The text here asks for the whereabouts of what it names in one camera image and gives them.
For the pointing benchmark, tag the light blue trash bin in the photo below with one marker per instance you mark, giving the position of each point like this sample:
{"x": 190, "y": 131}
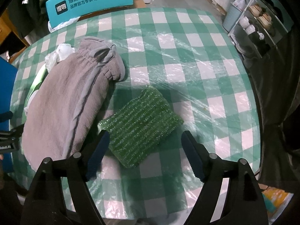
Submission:
{"x": 231, "y": 17}

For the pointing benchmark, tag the white shoe rack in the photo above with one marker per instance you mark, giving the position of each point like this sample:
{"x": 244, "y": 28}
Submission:
{"x": 259, "y": 27}

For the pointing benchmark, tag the green checkered tablecloth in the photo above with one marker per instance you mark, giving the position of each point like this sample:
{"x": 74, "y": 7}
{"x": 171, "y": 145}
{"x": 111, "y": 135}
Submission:
{"x": 188, "y": 57}

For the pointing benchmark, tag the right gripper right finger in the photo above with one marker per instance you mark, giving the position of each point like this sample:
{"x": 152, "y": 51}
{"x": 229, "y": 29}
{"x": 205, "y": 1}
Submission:
{"x": 244, "y": 202}

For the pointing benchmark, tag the teal shoe box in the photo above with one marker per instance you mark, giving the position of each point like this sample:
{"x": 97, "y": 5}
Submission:
{"x": 60, "y": 11}

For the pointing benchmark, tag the green knitted scrub cloth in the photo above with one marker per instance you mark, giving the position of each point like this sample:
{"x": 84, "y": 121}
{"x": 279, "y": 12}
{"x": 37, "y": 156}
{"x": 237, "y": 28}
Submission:
{"x": 139, "y": 126}

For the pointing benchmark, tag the green white foam sheet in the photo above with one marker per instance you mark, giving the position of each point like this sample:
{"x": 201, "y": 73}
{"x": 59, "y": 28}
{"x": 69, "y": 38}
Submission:
{"x": 42, "y": 73}

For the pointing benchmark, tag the white cloth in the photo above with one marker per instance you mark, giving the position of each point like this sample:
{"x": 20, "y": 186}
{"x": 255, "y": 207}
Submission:
{"x": 61, "y": 53}

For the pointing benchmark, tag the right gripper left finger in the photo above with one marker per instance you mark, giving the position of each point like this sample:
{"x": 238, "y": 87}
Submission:
{"x": 45, "y": 203}

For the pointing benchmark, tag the white plastic bag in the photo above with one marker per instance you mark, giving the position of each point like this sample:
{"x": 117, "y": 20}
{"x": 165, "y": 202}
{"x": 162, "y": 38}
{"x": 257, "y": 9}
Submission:
{"x": 62, "y": 25}

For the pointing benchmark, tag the blue cardboard box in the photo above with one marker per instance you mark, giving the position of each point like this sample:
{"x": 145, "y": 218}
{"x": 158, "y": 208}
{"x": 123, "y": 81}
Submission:
{"x": 8, "y": 75}

